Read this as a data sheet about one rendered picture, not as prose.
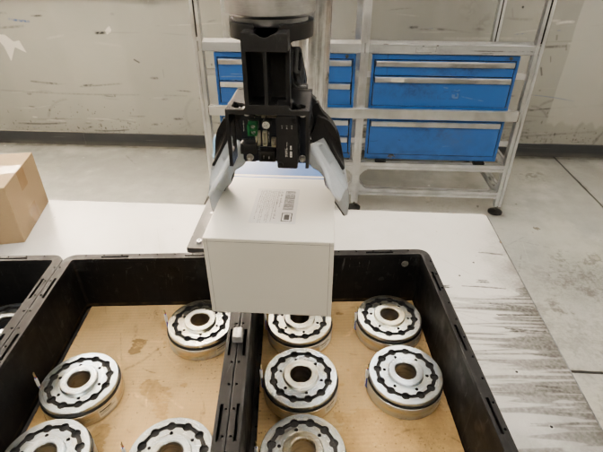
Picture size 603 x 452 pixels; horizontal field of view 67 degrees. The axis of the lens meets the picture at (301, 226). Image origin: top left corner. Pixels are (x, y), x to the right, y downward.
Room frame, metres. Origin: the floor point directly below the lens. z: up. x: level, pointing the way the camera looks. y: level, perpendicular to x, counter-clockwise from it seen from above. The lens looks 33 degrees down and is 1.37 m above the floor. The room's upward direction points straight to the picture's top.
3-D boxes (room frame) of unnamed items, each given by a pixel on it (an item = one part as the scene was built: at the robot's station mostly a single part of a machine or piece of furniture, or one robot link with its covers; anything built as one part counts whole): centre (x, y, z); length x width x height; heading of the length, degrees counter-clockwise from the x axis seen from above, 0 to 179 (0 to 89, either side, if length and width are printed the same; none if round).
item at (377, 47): (2.39, -0.31, 0.91); 1.70 x 0.10 x 0.05; 86
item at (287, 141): (0.41, 0.03, 1.25); 0.09 x 0.08 x 0.12; 176
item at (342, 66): (2.38, 0.09, 0.60); 0.72 x 0.03 x 0.56; 86
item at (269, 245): (0.44, 0.02, 1.10); 0.20 x 0.12 x 0.09; 176
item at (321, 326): (0.53, 0.00, 0.86); 0.10 x 0.10 x 0.01
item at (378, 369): (0.42, -0.14, 0.86); 0.10 x 0.10 x 0.01
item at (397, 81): (2.33, -0.71, 0.60); 0.72 x 0.03 x 0.56; 86
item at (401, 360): (0.42, -0.14, 0.86); 0.05 x 0.05 x 0.01
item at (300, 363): (0.42, 0.00, 0.86); 0.05 x 0.05 x 0.01
